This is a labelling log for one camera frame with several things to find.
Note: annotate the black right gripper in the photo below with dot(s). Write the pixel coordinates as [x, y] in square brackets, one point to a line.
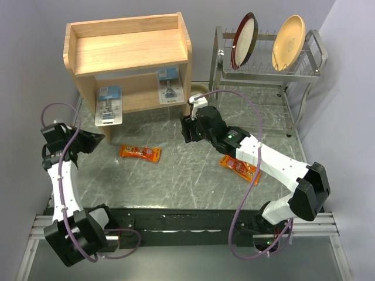
[187, 123]

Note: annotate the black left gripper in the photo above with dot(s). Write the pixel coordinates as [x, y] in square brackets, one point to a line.
[92, 140]

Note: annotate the blue blister razor pack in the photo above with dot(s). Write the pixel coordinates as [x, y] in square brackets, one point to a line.
[170, 89]
[109, 106]

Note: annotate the orange razor pack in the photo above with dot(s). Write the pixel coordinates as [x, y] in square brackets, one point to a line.
[149, 154]
[251, 171]
[236, 166]

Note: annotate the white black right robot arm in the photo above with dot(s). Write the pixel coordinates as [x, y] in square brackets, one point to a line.
[308, 184]

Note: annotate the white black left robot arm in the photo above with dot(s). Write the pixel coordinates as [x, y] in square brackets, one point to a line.
[75, 232]

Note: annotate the wooden two-tier shelf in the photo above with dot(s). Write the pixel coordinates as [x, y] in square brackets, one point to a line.
[128, 52]

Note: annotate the grey ceramic bowl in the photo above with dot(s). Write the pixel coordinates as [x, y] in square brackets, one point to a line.
[198, 89]

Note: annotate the red rimmed white plate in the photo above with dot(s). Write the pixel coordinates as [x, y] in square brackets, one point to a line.
[244, 41]

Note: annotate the steel dish rack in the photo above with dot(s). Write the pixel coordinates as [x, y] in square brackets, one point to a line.
[259, 69]

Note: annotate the beige round plate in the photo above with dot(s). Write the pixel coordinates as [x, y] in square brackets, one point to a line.
[288, 44]

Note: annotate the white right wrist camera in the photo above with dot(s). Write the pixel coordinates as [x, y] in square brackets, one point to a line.
[196, 101]

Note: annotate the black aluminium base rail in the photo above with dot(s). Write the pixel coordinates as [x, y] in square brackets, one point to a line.
[181, 227]

